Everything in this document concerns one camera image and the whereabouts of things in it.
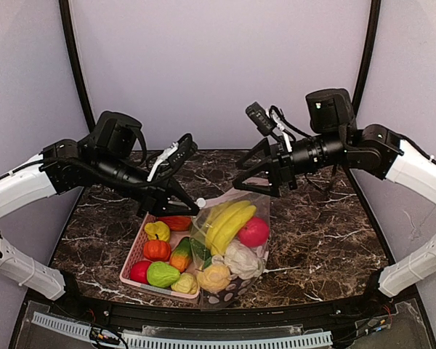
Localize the yellow toy banana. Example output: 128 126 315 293
205 200 257 255

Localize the green toy cucumber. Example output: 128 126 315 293
190 238 212 270

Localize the clear dotted zip top bag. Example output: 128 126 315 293
191 189 270 310

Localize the red toy apple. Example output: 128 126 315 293
238 217 270 248

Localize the yellow toy cauliflower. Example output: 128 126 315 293
197 265 231 293

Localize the white toy cauliflower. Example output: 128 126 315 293
224 240 264 280

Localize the dark red toy fruit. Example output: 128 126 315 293
201 278 255 310

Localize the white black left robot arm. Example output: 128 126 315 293
0 111 206 302

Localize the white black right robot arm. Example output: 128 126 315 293
233 89 436 205

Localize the red toy pepper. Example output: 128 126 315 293
157 216 192 232

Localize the yellow toy pepper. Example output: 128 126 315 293
144 221 171 242

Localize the orange toy pumpkin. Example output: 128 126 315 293
143 236 171 262

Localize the green orange toy mango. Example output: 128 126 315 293
169 237 193 273

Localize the pink plastic basket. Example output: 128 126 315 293
119 214 200 302

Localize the red toy tomato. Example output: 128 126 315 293
129 260 152 284

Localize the pale yellow toy fruit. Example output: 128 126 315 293
171 272 198 294

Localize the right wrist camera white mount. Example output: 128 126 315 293
245 102 296 153

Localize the black front table rail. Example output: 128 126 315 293
50 282 396 342

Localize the white slotted cable duct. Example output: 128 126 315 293
31 312 333 348

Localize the black right frame post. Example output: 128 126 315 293
352 0 382 113

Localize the black frame post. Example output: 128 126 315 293
352 0 382 113
58 0 95 132

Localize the black left frame post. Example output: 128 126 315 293
58 0 95 132

